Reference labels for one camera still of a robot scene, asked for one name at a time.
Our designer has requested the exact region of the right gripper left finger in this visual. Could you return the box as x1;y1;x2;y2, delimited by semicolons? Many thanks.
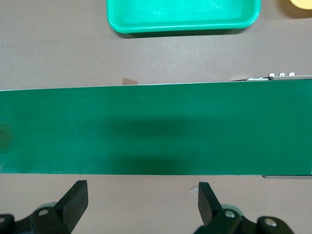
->
0;180;89;234

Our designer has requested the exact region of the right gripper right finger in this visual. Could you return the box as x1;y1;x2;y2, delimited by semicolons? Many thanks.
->
194;182;294;234

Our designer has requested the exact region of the green belt conveyor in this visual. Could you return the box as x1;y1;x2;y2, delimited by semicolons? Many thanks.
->
0;72;312;179

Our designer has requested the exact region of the green plastic tray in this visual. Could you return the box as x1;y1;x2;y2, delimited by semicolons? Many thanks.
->
106;0;261;34

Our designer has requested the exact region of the yellow plastic tray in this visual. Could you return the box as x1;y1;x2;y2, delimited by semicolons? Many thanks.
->
289;0;312;10

